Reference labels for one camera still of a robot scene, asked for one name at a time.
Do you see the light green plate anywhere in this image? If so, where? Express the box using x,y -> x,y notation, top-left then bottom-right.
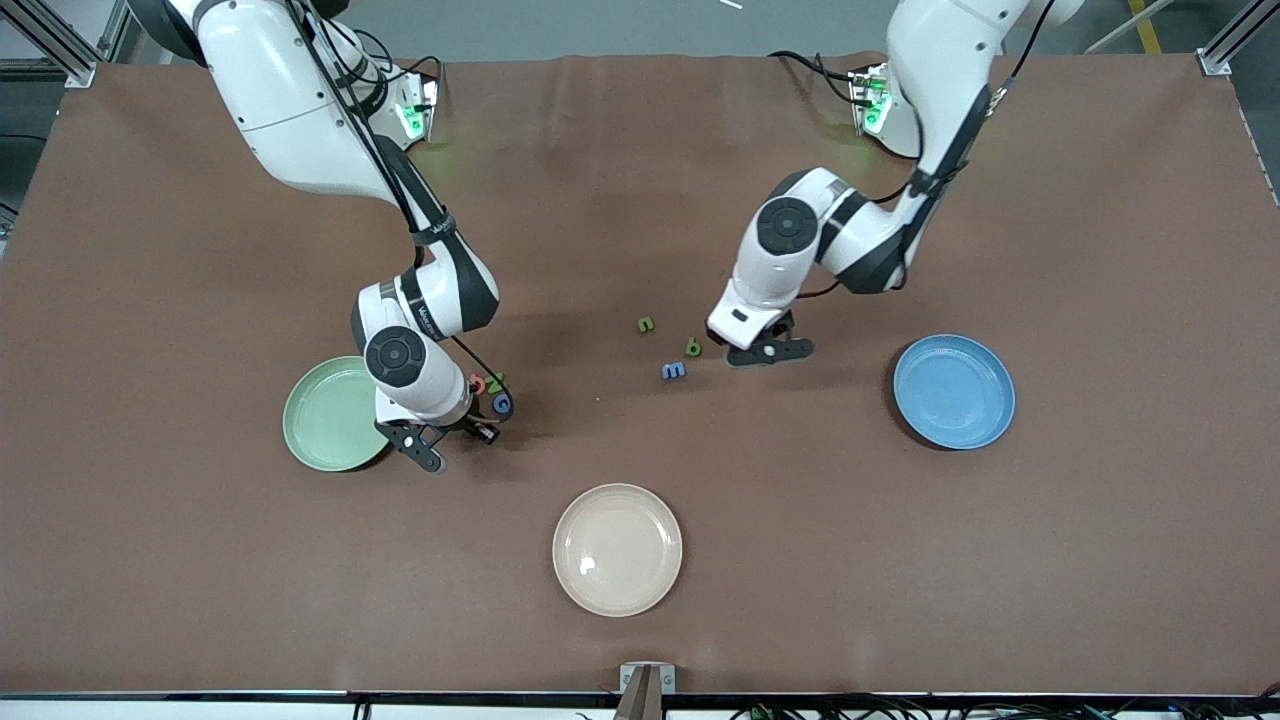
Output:
282,355 -> 396,473

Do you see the beige plate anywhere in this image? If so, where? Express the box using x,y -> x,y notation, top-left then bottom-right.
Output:
552,483 -> 684,618

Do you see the blue plate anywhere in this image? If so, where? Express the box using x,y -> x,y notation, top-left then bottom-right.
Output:
893,334 -> 1017,451

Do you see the brown table mat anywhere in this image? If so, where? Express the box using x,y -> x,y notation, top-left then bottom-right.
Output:
0,50 -> 1280,698

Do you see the metal base connector box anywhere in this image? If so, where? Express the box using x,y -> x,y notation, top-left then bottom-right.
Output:
385,68 -> 443,151

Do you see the black base cable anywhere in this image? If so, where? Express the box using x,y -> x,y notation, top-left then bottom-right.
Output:
350,30 -> 443,81
768,50 -> 863,109

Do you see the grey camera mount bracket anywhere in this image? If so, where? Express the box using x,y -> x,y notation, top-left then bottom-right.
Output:
612,662 -> 677,720

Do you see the aluminium frame post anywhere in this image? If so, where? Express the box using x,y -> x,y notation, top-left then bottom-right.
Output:
0,0 -> 136,89
1197,0 -> 1280,76

